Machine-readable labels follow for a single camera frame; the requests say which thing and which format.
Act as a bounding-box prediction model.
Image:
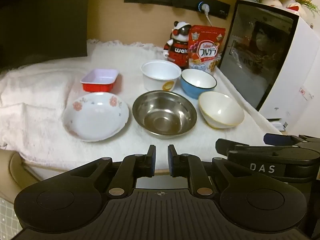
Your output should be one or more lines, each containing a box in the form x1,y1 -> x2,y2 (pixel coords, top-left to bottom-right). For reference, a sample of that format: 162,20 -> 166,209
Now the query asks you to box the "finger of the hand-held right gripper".
264,134 -> 320,147
215,138 -> 304,155

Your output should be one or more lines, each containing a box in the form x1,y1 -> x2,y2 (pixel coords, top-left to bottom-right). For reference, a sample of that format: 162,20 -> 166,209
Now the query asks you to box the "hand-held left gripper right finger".
167,144 -> 250,198

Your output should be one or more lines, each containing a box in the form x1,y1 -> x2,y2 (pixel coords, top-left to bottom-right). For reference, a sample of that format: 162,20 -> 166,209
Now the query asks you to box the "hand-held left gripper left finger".
70,144 -> 156,198

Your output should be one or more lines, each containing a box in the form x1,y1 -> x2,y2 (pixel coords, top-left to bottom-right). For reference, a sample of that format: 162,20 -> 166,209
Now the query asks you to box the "cream bowl with yellow rim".
198,91 -> 245,130

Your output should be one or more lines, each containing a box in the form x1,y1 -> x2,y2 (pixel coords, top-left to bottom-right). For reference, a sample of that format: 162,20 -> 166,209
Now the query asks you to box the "stainless steel bowl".
132,91 -> 197,140

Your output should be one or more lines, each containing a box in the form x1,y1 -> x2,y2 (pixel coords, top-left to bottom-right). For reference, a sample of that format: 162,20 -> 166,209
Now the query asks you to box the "white floral plate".
62,92 -> 130,142

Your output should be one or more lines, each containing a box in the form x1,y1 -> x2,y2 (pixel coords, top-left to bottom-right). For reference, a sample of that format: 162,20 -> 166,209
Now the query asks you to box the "blue ceramic bowl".
180,69 -> 217,100

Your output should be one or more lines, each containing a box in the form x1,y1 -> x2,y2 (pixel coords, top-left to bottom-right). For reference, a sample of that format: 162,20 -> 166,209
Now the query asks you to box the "white disposable bowl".
141,59 -> 182,92

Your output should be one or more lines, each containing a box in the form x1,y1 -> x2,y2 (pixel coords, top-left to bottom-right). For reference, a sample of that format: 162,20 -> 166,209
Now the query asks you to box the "white appliance with black door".
217,0 -> 320,135

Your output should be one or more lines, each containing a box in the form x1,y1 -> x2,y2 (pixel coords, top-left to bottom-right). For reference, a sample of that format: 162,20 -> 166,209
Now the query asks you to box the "red rectangular tray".
80,69 -> 120,93

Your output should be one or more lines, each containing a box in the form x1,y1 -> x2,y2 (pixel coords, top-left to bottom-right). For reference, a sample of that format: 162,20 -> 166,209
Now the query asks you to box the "red cereal bag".
188,25 -> 226,77

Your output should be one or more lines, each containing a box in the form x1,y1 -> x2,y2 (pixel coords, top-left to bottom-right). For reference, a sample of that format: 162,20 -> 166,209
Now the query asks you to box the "panda figure in red suit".
163,21 -> 192,70

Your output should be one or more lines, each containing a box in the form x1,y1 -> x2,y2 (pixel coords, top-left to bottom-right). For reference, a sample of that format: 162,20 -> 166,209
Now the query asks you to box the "white fluffy blanket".
0,39 -> 283,170

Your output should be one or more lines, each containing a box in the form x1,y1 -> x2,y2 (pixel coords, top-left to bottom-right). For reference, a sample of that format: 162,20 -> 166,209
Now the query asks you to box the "dark monitor screen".
0,0 -> 90,68

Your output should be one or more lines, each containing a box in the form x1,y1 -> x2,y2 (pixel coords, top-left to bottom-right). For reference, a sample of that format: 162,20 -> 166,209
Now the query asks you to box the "white power plug with cable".
200,2 -> 213,27

